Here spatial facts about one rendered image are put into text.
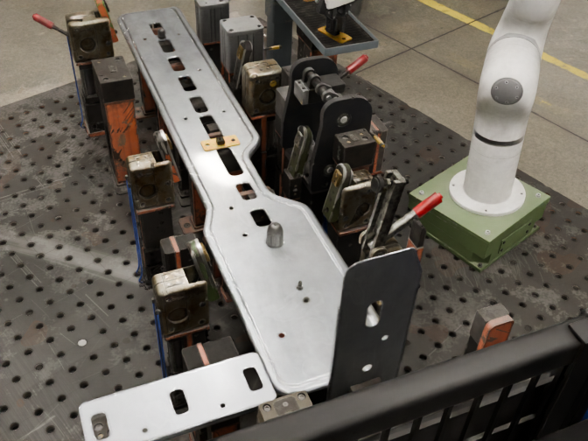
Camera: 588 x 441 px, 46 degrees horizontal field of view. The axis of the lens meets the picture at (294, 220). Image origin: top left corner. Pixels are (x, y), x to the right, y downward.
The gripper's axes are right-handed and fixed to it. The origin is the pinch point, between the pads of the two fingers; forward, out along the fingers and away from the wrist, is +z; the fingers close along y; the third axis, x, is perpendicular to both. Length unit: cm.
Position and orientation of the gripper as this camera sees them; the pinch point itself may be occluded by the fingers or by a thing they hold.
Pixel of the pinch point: (335, 24)
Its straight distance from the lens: 169.4
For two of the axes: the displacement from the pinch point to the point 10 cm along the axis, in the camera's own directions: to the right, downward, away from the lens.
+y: -7.6, 4.1, -5.0
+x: 6.5, 5.3, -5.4
